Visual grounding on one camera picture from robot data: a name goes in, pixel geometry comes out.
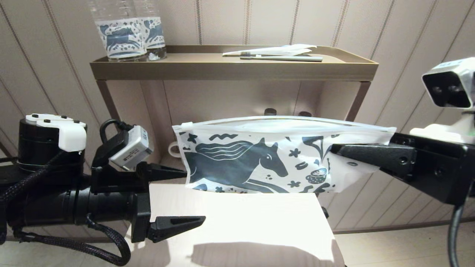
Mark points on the beige open shelf cabinet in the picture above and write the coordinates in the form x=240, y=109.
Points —
x=222, y=96

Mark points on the grey-green toothbrush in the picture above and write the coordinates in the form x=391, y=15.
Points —
x=293, y=58

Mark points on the white ribbed ceramic mug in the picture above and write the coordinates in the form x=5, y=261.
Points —
x=172, y=150

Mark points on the large bottle horse print label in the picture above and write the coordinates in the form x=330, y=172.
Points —
x=120, y=37
x=156, y=33

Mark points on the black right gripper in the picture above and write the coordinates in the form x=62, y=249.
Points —
x=445, y=170

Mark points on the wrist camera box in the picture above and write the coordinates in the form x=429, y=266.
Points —
x=460, y=66
x=130, y=148

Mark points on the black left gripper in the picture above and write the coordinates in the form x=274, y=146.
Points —
x=111, y=207

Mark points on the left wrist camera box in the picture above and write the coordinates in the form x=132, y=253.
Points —
x=130, y=148

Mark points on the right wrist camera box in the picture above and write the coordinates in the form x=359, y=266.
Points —
x=460, y=66

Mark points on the small black knob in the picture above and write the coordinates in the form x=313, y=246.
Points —
x=324, y=212

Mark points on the small clear water bottle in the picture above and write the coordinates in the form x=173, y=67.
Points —
x=305, y=114
x=270, y=111

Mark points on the brass coloured tray shelf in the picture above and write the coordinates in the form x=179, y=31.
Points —
x=222, y=70

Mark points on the white paper wrapper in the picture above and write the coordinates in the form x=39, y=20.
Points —
x=282, y=49

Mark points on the white horse-print zip pouch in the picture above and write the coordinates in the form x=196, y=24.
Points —
x=237, y=163

